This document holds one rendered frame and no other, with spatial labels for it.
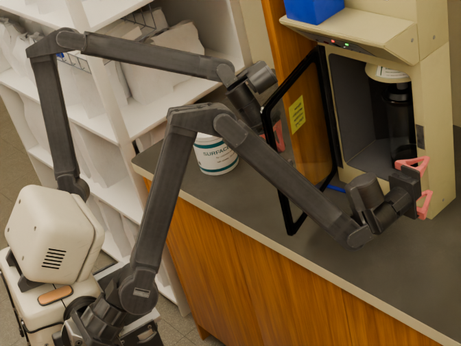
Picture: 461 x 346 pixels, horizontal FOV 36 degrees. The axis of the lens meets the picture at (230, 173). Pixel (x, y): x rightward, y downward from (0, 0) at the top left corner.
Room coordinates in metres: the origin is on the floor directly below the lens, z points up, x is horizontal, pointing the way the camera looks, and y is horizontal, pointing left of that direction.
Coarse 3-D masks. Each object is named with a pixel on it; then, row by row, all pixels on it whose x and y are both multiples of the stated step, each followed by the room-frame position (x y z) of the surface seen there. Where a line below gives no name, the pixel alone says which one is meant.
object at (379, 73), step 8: (368, 64) 1.58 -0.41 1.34; (368, 72) 1.57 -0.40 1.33; (376, 72) 1.54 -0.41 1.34; (384, 72) 1.52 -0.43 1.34; (392, 72) 1.51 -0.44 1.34; (400, 72) 1.50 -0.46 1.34; (384, 80) 1.52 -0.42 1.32; (392, 80) 1.50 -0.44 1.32; (400, 80) 1.49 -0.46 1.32; (408, 80) 1.49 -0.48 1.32
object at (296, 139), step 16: (304, 80) 1.58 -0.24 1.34; (272, 96) 1.46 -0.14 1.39; (288, 96) 1.51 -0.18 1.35; (304, 96) 1.57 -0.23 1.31; (320, 96) 1.63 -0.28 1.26; (272, 112) 1.45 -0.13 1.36; (288, 112) 1.50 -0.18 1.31; (304, 112) 1.56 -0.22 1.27; (320, 112) 1.62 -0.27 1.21; (288, 128) 1.49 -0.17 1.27; (304, 128) 1.55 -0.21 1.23; (320, 128) 1.61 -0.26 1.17; (288, 144) 1.48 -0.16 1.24; (304, 144) 1.54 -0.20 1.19; (320, 144) 1.60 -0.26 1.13; (304, 160) 1.52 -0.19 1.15; (320, 160) 1.59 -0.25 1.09; (320, 176) 1.58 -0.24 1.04
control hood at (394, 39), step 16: (336, 16) 1.53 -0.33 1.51; (352, 16) 1.51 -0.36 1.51; (368, 16) 1.49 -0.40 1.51; (384, 16) 1.47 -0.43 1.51; (320, 32) 1.50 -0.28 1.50; (336, 32) 1.46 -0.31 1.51; (352, 32) 1.43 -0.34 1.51; (368, 32) 1.41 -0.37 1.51; (384, 32) 1.39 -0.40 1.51; (400, 32) 1.38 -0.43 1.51; (416, 32) 1.40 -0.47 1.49; (368, 48) 1.42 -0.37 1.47; (384, 48) 1.35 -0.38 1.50; (400, 48) 1.37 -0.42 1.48; (416, 48) 1.40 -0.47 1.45
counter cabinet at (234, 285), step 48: (192, 240) 1.93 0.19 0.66; (240, 240) 1.68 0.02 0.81; (192, 288) 2.03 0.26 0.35; (240, 288) 1.75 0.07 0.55; (288, 288) 1.53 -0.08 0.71; (336, 288) 1.35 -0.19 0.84; (240, 336) 1.83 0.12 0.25; (288, 336) 1.58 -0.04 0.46; (336, 336) 1.38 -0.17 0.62; (384, 336) 1.23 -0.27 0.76
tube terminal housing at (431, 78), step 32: (352, 0) 1.56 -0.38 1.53; (416, 0) 1.41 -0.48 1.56; (448, 32) 1.46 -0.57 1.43; (384, 64) 1.49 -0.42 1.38; (416, 64) 1.41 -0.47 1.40; (448, 64) 1.46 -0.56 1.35; (416, 96) 1.42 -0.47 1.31; (448, 96) 1.46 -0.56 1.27; (448, 128) 1.45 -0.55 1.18; (448, 160) 1.45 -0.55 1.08; (384, 192) 1.53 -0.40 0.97; (448, 192) 1.45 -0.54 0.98
